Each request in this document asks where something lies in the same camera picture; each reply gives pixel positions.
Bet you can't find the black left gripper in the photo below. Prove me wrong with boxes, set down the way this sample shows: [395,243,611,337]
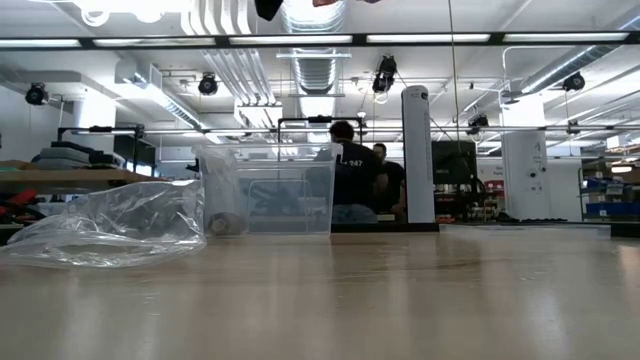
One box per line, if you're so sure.
[253,0,285,22]

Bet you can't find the clear plastic storage bin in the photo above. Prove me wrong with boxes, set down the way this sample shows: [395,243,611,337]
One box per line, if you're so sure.
[192,142,345,238]

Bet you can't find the person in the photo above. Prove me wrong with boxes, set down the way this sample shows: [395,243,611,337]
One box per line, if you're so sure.
[372,142,408,216]
[319,120,389,225]

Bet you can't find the white cylindrical tower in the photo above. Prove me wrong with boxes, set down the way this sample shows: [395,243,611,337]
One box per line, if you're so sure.
[400,84,437,225]

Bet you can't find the black equipment cabinet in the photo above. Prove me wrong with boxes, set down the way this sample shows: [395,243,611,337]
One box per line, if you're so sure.
[431,139,487,221]

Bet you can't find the stacked grey foam pads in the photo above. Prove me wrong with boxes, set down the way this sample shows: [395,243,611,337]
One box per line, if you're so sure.
[32,140,126,171]

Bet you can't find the wooden workbench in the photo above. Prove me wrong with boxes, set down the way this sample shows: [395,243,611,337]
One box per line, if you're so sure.
[0,167,166,196]

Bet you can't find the red and black tool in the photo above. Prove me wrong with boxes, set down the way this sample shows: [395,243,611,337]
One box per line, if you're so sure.
[0,188,47,225]

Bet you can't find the blue storage bins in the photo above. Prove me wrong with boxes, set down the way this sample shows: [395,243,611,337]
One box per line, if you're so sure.
[582,174,640,220]

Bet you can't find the yellow hanging cord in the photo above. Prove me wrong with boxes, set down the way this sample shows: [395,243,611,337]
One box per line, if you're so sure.
[446,0,464,154]

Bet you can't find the black aluminium rig frame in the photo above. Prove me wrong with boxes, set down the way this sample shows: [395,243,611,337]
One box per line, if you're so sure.
[0,30,640,246]

